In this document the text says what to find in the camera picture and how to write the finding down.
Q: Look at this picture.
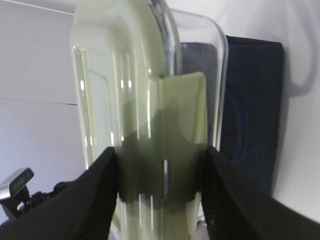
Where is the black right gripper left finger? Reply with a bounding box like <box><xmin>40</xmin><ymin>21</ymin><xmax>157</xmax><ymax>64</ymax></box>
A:
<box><xmin>0</xmin><ymin>147</ymin><xmax>116</xmax><ymax>240</ymax></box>

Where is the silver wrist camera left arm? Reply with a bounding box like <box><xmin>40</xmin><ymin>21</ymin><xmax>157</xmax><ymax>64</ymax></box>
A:
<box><xmin>0</xmin><ymin>167</ymin><xmax>34</xmax><ymax>200</ymax></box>

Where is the dark navy fabric lunch bag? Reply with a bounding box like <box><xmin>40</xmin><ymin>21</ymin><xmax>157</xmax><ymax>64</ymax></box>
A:
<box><xmin>219</xmin><ymin>36</ymin><xmax>284</xmax><ymax>195</ymax></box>

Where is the glass container with green lid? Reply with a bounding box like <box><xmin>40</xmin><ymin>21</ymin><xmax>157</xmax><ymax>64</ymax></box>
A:
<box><xmin>70</xmin><ymin>0</ymin><xmax>229</xmax><ymax>240</ymax></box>

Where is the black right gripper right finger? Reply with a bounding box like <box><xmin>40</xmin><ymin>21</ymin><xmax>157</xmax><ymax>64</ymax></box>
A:
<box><xmin>202</xmin><ymin>146</ymin><xmax>320</xmax><ymax>240</ymax></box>

